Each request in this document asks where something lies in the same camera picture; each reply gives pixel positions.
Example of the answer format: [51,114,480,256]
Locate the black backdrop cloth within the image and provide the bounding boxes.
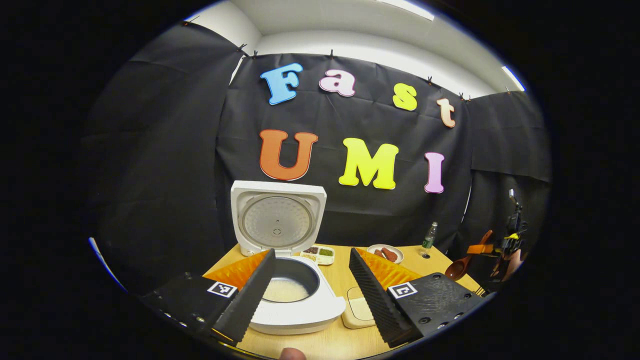
[82,22,552,296]

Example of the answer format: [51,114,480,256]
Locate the white round plate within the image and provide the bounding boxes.
[367,244,405,265]

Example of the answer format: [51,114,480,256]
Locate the divided seasoning dish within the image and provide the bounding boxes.
[300,245,336,266]

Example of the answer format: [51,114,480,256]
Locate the white rice cooker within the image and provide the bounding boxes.
[230,180,347,335]

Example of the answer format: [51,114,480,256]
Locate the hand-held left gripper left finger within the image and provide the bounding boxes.
[141,248,277,346]

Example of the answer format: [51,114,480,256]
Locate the green plastic bottle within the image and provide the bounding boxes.
[420,222,439,259]

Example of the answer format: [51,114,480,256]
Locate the brown wooden spoon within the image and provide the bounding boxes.
[444,230,494,281]

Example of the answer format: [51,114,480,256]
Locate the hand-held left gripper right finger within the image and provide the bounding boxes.
[348,247,486,348]

